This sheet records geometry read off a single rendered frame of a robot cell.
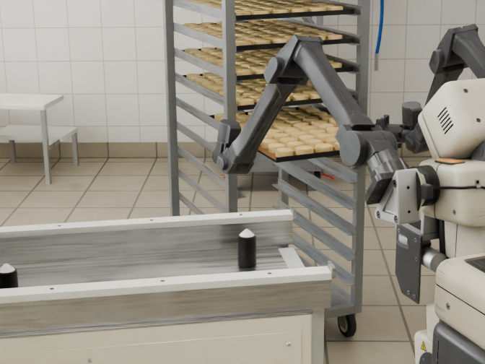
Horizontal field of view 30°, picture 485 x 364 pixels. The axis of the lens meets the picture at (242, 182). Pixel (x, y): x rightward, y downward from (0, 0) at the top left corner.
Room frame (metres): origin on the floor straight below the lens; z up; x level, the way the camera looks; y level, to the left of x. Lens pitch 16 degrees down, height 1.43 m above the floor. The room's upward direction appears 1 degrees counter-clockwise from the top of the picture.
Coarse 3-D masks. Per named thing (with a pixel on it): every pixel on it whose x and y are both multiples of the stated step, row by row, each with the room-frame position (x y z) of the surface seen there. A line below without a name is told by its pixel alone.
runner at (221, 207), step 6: (180, 174) 3.23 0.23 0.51; (186, 180) 3.16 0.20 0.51; (192, 180) 3.10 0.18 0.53; (192, 186) 3.10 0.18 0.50; (198, 186) 3.04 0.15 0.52; (198, 192) 3.04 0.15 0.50; (204, 192) 2.98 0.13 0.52; (210, 198) 2.92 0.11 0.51; (216, 204) 2.87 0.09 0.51; (222, 204) 2.81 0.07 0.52; (222, 210) 2.81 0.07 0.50
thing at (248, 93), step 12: (204, 84) 3.06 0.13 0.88; (216, 84) 3.03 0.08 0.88; (240, 84) 3.10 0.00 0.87; (252, 84) 3.02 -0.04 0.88; (264, 84) 3.07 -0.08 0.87; (312, 84) 3.01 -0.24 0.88; (240, 96) 2.82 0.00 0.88; (252, 96) 2.82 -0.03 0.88; (300, 96) 2.81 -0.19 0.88; (312, 96) 2.83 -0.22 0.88
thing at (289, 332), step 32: (128, 256) 1.53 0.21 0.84; (160, 256) 1.53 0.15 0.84; (192, 256) 1.53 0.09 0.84; (224, 256) 1.53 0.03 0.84; (256, 256) 1.53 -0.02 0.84; (0, 288) 1.32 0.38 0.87; (192, 320) 1.26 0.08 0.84; (224, 320) 1.26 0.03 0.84; (256, 320) 1.27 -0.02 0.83; (288, 320) 1.28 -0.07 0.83; (0, 352) 1.22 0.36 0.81; (32, 352) 1.22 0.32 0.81; (64, 352) 1.23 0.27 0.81; (96, 352) 1.23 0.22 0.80; (128, 352) 1.24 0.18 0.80; (160, 352) 1.25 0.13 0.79; (192, 352) 1.26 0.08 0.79; (224, 352) 1.26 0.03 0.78; (256, 352) 1.27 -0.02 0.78; (288, 352) 1.28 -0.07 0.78
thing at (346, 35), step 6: (282, 18) 3.39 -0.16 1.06; (288, 18) 3.34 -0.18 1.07; (300, 24) 3.24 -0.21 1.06; (306, 24) 3.20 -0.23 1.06; (312, 24) 3.16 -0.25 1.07; (324, 30) 3.07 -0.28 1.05; (330, 30) 3.03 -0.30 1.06; (336, 30) 2.99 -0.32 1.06; (348, 36) 2.91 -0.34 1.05; (354, 36) 2.87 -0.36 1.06; (360, 36) 2.84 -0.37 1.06; (354, 42) 2.87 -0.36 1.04; (360, 42) 2.84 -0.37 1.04
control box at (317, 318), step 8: (280, 248) 1.57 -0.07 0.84; (288, 248) 1.57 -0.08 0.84; (288, 256) 1.53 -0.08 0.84; (296, 256) 1.53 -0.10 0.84; (288, 264) 1.49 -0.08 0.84; (296, 264) 1.49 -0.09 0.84; (320, 312) 1.34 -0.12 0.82; (312, 320) 1.34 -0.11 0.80; (320, 320) 1.34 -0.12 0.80; (312, 328) 1.34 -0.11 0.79; (320, 328) 1.34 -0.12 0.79; (312, 336) 1.34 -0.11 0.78; (320, 336) 1.34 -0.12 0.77; (312, 344) 1.34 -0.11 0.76; (320, 344) 1.34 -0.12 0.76; (312, 352) 1.34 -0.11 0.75; (320, 352) 1.34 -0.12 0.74; (312, 360) 1.34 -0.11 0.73; (320, 360) 1.34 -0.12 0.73
